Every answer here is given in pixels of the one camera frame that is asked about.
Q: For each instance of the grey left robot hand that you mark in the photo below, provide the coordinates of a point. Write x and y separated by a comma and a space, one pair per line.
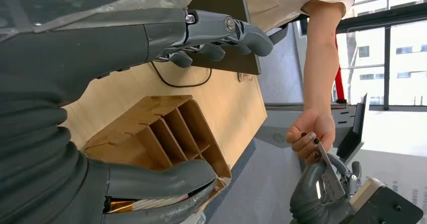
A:
100, 49

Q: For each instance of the pale ID card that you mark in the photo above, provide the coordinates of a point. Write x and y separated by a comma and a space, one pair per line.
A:
332, 182

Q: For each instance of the wooden compartment organizer box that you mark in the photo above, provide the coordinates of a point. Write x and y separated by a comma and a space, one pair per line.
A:
133, 122

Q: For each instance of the red pole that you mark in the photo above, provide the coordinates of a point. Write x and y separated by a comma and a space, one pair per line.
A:
339, 82

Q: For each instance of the black office chair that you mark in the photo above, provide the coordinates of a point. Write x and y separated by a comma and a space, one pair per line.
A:
278, 35

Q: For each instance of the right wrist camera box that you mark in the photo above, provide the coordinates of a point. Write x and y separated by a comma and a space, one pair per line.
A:
387, 205

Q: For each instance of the black window frame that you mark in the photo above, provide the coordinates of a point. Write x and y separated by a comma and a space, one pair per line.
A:
387, 65

